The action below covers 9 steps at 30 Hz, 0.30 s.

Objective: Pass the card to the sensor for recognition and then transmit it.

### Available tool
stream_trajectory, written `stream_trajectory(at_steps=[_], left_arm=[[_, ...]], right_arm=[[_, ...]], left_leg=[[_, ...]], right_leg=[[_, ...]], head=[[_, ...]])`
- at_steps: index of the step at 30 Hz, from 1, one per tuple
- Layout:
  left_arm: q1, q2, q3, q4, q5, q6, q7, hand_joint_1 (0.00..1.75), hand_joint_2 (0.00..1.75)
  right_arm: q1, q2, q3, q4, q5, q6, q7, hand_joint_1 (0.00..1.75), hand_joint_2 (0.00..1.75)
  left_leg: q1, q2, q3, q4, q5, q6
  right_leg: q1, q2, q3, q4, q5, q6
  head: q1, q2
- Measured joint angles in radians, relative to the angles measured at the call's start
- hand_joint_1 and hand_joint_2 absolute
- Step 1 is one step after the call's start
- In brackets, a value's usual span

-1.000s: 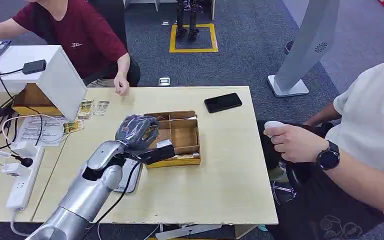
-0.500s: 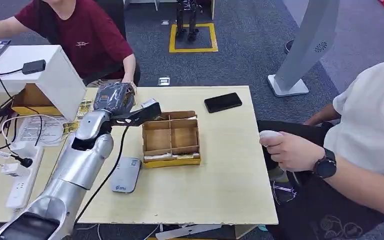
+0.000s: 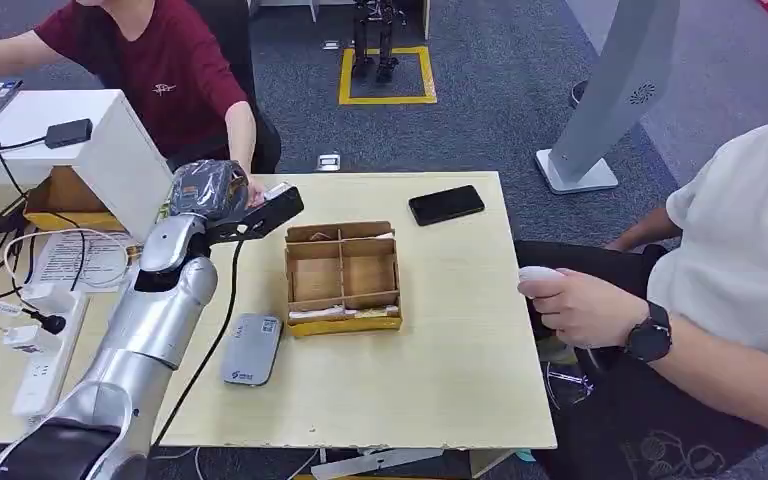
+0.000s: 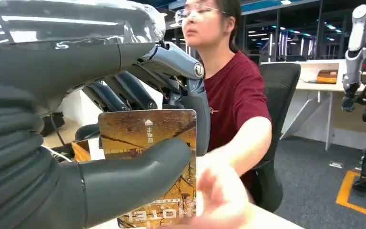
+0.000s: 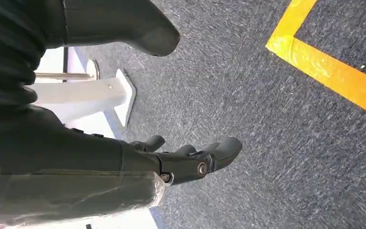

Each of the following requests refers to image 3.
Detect black adapter cable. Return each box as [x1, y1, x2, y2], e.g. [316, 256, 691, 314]
[0, 135, 88, 306]

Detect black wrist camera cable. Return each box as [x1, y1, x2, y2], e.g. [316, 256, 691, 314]
[150, 239, 246, 452]

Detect white handheld controller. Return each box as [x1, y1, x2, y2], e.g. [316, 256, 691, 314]
[517, 265, 567, 284]

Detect black wristwatch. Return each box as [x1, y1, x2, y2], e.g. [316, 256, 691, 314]
[623, 299, 674, 364]

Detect yellow floor tape square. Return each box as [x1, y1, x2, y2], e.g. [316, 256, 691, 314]
[337, 45, 438, 107]

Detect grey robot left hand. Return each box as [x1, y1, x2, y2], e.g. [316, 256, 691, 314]
[169, 159, 253, 227]

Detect grey desk crossbar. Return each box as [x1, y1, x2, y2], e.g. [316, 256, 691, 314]
[309, 447, 446, 480]

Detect person in red shirt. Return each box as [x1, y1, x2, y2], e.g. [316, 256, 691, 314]
[0, 0, 283, 207]

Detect grey card reader device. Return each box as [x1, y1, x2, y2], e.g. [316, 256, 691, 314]
[219, 313, 284, 388]

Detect black power adapter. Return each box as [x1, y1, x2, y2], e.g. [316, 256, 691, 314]
[44, 117, 94, 150]

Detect black robot legs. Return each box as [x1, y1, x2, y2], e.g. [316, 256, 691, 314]
[349, 0, 403, 85]

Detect white cable loop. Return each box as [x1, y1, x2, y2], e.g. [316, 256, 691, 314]
[2, 227, 132, 290]

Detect printed paper sheet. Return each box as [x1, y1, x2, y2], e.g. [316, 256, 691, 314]
[29, 229, 135, 295]

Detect wooden card box with dividers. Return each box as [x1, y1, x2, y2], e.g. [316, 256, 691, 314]
[283, 220, 404, 338]

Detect person in white shirt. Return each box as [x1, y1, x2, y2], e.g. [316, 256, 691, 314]
[513, 52, 768, 480]

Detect white plug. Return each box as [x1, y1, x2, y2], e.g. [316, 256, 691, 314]
[2, 324, 44, 352]

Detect black plug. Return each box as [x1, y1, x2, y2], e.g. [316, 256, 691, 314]
[24, 307, 68, 337]

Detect pale wrist camera on bracket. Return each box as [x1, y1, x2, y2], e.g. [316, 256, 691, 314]
[206, 181, 306, 245]

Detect white desk riser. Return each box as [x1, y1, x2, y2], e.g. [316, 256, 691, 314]
[0, 88, 175, 244]

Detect white card stack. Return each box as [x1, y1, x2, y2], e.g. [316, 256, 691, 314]
[288, 304, 401, 322]

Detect white leaning kiosk stand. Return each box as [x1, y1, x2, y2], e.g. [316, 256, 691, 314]
[534, 0, 682, 196]

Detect white power strip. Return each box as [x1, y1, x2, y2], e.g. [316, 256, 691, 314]
[10, 291, 90, 420]

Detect black smartphone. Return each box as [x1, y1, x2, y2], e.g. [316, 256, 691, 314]
[407, 184, 487, 228]

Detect person's hand with controller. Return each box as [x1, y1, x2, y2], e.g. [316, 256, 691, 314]
[517, 267, 652, 350]

